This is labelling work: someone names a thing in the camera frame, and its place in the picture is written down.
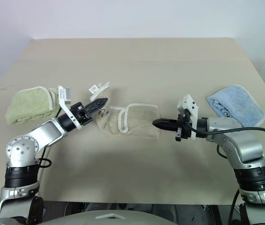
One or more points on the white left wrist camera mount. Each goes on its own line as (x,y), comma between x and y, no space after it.
(63,93)

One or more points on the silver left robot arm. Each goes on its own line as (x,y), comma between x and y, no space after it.
(46,133)

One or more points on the beige towel with white trim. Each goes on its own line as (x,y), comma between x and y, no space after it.
(142,122)

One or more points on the blue towel with white trim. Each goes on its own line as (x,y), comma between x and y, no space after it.
(237,103)

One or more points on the green towel with white trim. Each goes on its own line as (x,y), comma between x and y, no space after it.
(29,105)

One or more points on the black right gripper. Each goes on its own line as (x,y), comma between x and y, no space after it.
(182,130)

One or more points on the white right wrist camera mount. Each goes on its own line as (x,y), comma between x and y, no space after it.
(189,103)

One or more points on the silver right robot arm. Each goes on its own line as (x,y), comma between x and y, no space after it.
(240,143)

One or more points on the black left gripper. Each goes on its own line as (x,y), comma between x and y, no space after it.
(82,114)

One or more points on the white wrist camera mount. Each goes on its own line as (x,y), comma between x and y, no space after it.
(63,93)
(189,103)

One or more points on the silver robot torso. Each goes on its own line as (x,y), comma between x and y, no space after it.
(132,219)

